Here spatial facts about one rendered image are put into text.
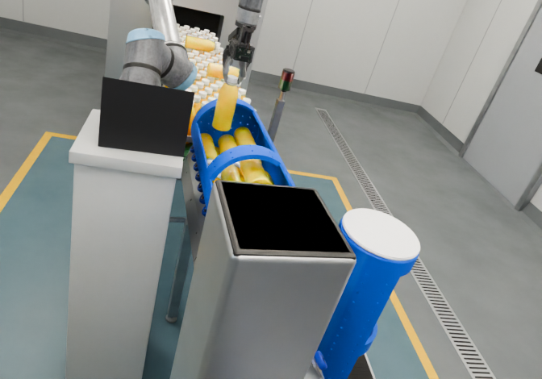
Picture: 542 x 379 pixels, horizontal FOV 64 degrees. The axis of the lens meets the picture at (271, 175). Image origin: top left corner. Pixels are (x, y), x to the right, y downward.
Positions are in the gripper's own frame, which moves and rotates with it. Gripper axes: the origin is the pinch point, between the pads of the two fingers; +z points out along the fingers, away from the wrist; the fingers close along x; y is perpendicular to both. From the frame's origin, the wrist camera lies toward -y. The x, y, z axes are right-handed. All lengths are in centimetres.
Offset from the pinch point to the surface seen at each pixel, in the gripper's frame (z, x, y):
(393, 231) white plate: 31, 58, 43
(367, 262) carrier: 35, 43, 54
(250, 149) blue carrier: 11.4, 2.8, 31.9
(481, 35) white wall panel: -11, 385, -336
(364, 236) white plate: 31, 44, 47
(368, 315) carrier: 56, 51, 57
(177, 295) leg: 115, -1, -9
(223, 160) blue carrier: 15.5, -5.0, 33.0
